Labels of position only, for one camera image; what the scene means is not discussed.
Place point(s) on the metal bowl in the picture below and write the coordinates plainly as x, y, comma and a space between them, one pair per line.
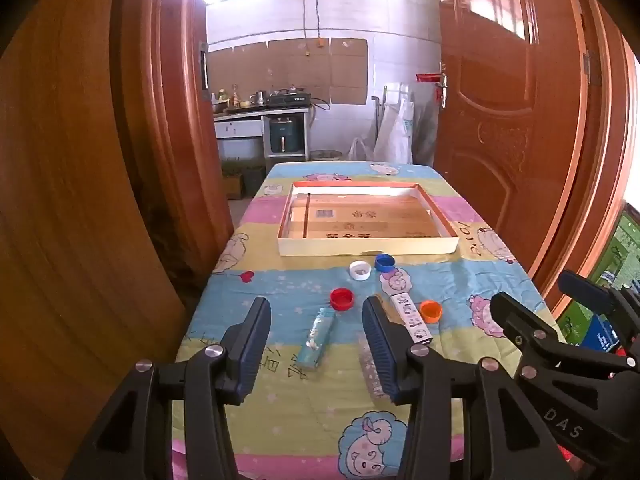
220, 106

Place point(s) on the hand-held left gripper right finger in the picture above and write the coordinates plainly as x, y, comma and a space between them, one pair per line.
382, 355

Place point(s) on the clear plastic tube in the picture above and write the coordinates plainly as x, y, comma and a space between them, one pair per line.
369, 360

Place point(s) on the shallow cardboard box tray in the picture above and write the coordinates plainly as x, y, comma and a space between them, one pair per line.
350, 220

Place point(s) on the grey poles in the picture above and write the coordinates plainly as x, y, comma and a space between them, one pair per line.
375, 115

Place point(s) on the black gas stove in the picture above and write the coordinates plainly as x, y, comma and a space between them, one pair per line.
287, 97

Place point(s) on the clear plastic bag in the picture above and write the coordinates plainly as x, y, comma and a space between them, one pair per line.
360, 150

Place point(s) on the teal lighter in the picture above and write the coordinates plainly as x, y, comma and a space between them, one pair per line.
315, 337

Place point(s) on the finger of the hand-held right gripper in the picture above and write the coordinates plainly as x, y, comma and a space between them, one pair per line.
515, 317
585, 290

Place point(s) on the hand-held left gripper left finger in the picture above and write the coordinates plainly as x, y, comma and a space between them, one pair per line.
252, 355

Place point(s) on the cartoon sheep printed blanket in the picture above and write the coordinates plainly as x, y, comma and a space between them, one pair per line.
300, 410

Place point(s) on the wooden planter crate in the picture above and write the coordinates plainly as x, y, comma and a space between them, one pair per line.
232, 185

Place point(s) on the white woven sack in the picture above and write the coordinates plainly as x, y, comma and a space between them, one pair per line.
395, 130

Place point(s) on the dark planter pot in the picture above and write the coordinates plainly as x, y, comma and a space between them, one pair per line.
255, 175

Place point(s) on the blue bottle cap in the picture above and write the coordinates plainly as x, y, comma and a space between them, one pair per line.
385, 262

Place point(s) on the red paper strip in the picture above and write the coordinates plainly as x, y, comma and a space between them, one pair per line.
427, 76

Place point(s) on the green printed box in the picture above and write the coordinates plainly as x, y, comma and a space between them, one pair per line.
620, 260

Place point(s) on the round grey basin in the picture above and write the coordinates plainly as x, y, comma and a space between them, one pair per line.
325, 155

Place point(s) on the metal kettle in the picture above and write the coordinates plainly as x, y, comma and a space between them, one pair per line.
257, 96

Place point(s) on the grey woven sack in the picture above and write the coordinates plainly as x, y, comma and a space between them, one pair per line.
425, 130

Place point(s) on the teal air fryer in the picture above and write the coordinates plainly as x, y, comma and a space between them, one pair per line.
286, 133

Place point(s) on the carved wooden door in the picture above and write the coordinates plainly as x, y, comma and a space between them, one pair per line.
500, 110

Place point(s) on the red bottle cap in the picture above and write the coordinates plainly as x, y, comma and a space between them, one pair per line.
342, 299

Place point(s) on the white bottle cap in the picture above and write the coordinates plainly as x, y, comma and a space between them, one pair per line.
360, 270

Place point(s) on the white kitchen counter cabinet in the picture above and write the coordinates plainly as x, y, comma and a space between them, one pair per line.
240, 127

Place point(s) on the oil bottle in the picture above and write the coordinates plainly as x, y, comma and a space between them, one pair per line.
235, 95

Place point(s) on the plain wooden door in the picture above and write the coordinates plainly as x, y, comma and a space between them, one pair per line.
60, 210

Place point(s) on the cardboard wall sheets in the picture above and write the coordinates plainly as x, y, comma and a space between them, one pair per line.
280, 70

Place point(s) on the orange bottle cap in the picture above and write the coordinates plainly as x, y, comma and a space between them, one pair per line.
431, 311

